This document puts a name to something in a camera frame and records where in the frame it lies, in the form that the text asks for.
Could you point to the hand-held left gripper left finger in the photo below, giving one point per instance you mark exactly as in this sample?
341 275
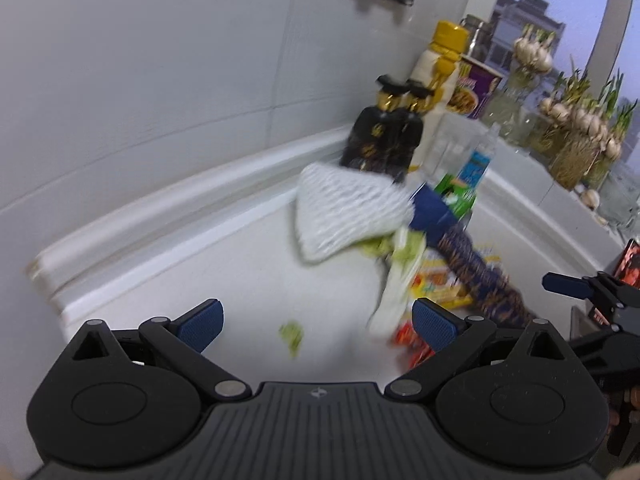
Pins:
200 325

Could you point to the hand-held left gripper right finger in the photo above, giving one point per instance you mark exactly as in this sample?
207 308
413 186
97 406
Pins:
434 326

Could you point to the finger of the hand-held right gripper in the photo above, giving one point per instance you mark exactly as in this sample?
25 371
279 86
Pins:
607 346
567 285

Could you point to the yellow food box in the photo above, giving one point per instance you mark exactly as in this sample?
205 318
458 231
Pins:
435 280

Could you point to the dark red snack packet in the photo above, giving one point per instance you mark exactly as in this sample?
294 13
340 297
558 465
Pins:
631 265

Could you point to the dark blue noodle bag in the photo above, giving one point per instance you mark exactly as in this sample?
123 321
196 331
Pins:
475 270

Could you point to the small red wrapper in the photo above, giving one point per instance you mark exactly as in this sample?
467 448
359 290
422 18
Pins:
407 340

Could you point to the green napa cabbage stalks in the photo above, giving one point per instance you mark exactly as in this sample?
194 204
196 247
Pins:
395 285

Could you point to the loose garlic bulb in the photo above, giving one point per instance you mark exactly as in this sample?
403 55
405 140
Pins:
590 198

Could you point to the small green cabbage scrap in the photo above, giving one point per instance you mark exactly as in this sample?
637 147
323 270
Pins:
291 335

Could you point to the glass jar of garlic sprouts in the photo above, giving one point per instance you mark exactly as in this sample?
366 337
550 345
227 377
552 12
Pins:
615 180
532 65
575 135

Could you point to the green carton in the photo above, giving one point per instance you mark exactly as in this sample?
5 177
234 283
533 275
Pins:
457 195

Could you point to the white foam fruit net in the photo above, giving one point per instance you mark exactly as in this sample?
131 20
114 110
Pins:
345 215

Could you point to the water bottle with blue label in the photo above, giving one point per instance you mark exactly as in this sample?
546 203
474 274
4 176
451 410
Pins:
477 165

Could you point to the clear plastic container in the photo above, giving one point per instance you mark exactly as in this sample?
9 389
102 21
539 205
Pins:
450 145

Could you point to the black sauce bottle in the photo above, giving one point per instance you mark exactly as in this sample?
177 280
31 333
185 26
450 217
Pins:
409 132
370 135

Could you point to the purple instant noodle cup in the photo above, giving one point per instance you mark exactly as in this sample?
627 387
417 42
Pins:
475 90

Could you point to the metal can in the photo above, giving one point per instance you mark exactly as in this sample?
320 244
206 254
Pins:
477 30

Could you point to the white bottle with yellow cap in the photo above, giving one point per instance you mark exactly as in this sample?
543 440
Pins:
450 40

